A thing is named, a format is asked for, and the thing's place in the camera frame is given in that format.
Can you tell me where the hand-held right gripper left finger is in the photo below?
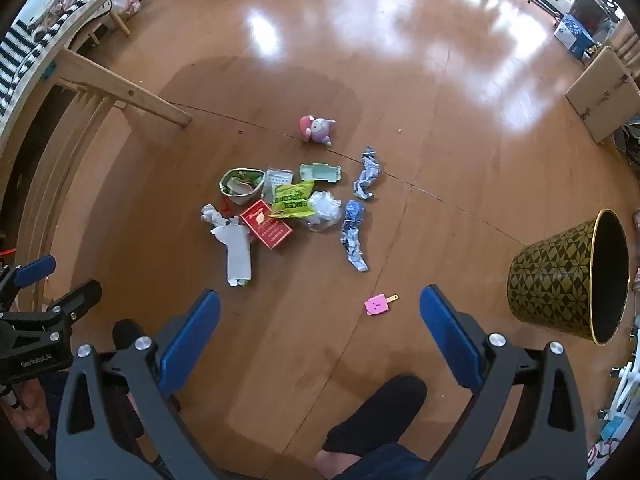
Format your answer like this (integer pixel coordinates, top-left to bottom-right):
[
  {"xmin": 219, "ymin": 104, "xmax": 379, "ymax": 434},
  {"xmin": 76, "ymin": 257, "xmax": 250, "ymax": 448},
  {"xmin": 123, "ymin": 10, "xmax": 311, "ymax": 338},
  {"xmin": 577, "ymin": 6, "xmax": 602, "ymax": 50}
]
[{"xmin": 54, "ymin": 289, "xmax": 236, "ymax": 480}]

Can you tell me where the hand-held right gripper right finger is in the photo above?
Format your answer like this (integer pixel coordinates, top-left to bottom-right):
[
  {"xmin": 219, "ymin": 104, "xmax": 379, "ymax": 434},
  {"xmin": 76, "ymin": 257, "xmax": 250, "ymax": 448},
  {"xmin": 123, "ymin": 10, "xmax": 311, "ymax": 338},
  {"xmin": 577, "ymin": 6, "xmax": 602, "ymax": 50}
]
[{"xmin": 419, "ymin": 284, "xmax": 588, "ymax": 480}]

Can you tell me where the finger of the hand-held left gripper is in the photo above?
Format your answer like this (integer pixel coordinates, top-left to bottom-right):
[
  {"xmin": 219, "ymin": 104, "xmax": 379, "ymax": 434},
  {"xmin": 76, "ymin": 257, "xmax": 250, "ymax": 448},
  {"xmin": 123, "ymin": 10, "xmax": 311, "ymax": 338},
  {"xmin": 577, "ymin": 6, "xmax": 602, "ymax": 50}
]
[
  {"xmin": 45, "ymin": 280, "xmax": 103, "ymax": 328},
  {"xmin": 0, "ymin": 255, "xmax": 57, "ymax": 311}
]

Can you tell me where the white carton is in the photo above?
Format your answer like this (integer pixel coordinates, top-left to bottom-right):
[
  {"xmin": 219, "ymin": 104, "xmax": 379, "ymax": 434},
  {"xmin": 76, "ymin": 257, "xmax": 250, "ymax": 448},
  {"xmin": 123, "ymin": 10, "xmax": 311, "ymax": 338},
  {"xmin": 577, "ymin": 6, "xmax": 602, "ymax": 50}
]
[{"xmin": 210, "ymin": 217, "xmax": 253, "ymax": 288}]

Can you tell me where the gold patterned black bin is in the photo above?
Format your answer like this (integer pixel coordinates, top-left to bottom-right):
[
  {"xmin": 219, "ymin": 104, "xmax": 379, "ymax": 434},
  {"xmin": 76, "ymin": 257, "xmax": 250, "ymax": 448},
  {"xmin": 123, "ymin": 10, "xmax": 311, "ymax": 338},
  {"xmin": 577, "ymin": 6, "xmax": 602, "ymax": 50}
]
[{"xmin": 506, "ymin": 208, "xmax": 630, "ymax": 346}]

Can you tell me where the white tissue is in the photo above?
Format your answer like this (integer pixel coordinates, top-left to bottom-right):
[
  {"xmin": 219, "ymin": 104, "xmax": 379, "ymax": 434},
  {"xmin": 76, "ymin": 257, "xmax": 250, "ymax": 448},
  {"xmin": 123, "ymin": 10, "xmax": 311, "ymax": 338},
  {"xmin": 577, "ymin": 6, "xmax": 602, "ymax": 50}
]
[{"xmin": 201, "ymin": 203, "xmax": 227, "ymax": 227}]

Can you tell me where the red box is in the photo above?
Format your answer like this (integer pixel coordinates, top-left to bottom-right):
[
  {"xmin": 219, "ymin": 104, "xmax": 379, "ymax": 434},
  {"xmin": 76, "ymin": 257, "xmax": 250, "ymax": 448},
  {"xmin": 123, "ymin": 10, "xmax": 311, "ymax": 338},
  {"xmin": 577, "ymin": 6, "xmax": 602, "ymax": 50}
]
[{"xmin": 240, "ymin": 199, "xmax": 293, "ymax": 251}]

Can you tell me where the blue wrapper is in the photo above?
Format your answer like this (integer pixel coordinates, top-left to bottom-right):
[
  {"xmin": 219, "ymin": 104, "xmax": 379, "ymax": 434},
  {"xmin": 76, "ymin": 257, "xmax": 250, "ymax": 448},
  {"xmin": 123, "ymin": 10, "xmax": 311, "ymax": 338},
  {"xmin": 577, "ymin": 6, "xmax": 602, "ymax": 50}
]
[
  {"xmin": 341, "ymin": 200, "xmax": 370, "ymax": 273},
  {"xmin": 353, "ymin": 146, "xmax": 382, "ymax": 201}
]

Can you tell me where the green paper bowl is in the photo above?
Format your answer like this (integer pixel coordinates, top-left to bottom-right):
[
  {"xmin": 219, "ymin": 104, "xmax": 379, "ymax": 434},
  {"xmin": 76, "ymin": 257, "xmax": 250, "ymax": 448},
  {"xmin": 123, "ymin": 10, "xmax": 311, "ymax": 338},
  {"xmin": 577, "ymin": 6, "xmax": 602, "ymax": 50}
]
[{"xmin": 219, "ymin": 167, "xmax": 266, "ymax": 207}]

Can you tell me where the clear plastic bag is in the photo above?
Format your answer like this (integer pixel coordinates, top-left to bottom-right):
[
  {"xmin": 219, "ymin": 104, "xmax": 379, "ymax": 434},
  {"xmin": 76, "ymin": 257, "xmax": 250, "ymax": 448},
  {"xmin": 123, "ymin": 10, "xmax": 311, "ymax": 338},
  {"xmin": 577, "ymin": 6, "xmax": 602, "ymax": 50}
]
[{"xmin": 302, "ymin": 190, "xmax": 345, "ymax": 232}]

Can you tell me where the green snack bag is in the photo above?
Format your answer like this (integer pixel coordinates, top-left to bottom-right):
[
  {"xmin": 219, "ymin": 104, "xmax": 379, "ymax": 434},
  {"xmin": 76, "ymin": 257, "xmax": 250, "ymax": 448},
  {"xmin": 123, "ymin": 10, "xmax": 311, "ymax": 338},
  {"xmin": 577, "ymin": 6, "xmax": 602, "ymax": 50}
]
[{"xmin": 270, "ymin": 180, "xmax": 316, "ymax": 220}]

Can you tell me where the small clear packet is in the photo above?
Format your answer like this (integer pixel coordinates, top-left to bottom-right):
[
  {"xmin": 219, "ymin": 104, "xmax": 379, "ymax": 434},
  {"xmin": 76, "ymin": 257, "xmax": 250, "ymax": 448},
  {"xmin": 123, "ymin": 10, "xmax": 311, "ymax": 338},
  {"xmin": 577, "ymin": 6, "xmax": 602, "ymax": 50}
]
[{"xmin": 265, "ymin": 167, "xmax": 293, "ymax": 196}]

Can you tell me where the green paper tray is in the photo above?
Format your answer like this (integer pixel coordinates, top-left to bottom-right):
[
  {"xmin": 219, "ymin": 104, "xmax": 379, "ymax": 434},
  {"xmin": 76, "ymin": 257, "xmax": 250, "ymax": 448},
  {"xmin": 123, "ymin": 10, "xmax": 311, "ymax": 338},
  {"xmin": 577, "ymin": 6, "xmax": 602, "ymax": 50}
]
[{"xmin": 299, "ymin": 162, "xmax": 344, "ymax": 183}]

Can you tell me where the person's left hand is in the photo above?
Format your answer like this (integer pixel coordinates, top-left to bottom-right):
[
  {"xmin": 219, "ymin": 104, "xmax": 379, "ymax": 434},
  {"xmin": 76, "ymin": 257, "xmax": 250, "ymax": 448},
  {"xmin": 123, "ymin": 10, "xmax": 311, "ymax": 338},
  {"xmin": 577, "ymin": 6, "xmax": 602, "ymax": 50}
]
[{"xmin": 0, "ymin": 375, "xmax": 52, "ymax": 442}]

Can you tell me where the pink popsicle toy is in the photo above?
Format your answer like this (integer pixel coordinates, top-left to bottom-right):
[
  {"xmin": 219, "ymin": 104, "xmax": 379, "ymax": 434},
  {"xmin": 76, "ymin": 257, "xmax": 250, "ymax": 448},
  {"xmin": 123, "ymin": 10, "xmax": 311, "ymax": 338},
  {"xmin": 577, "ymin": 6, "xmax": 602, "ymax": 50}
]
[{"xmin": 365, "ymin": 294, "xmax": 399, "ymax": 317}]

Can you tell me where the person's right foot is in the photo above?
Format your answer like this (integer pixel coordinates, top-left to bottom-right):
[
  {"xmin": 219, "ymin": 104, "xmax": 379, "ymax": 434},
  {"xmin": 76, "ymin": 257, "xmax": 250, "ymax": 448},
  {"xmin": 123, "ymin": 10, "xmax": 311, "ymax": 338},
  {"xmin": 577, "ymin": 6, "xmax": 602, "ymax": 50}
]
[{"xmin": 315, "ymin": 374, "xmax": 428, "ymax": 480}]

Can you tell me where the black white striped blanket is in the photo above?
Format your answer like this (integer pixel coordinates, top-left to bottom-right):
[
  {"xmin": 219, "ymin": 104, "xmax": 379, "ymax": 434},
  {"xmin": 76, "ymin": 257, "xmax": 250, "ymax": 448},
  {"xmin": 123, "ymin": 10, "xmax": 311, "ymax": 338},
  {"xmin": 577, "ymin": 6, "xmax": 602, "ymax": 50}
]
[{"xmin": 0, "ymin": 0, "xmax": 98, "ymax": 116}]

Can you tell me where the pink plush toy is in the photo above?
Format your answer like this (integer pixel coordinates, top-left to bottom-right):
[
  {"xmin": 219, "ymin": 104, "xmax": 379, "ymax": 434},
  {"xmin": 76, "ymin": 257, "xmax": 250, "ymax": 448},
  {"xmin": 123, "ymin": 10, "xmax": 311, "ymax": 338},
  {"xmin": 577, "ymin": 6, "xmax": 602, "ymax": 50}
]
[{"xmin": 299, "ymin": 115, "xmax": 337, "ymax": 147}]

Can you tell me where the brown cardboard box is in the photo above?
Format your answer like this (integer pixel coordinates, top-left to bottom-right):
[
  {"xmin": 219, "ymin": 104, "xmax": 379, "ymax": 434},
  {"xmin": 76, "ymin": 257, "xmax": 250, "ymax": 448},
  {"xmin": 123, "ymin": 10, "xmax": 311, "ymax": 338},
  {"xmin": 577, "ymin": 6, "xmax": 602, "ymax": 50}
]
[{"xmin": 565, "ymin": 46, "xmax": 640, "ymax": 145}]

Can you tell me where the blue printed box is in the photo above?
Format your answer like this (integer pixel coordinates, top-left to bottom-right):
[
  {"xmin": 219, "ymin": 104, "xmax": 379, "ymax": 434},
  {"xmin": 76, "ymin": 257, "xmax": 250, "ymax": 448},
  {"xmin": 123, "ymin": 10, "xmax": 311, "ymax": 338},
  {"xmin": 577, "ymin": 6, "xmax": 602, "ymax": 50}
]
[{"xmin": 553, "ymin": 14, "xmax": 596, "ymax": 58}]

